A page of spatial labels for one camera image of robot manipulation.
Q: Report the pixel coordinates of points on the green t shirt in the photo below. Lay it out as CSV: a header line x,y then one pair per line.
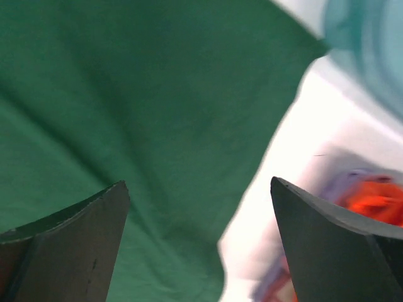
x,y
177,98

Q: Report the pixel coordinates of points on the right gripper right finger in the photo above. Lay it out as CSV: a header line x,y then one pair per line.
x,y
333,251

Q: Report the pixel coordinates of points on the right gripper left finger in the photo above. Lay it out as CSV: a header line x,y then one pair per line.
x,y
69,255

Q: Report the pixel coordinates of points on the teal plastic bin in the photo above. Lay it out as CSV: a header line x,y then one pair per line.
x,y
365,38

